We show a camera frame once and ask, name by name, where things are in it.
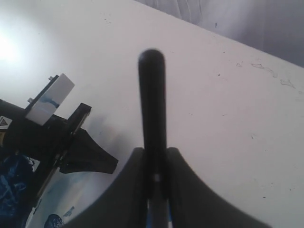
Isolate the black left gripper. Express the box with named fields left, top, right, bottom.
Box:
left=0, top=100, right=118, bottom=207

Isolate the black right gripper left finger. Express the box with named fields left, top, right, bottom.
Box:
left=65, top=147, right=150, bottom=228

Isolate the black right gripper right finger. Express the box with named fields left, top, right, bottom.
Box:
left=166, top=147, right=270, bottom=228

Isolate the black paintbrush silver ferrule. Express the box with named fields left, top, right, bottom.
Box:
left=138, top=49, right=169, bottom=228

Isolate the white plate with blue paint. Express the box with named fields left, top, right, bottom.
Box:
left=0, top=147, right=100, bottom=228

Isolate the white backdrop cloth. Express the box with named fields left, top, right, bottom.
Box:
left=141, top=0, right=304, bottom=67

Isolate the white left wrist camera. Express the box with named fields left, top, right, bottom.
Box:
left=25, top=74, right=75, bottom=125

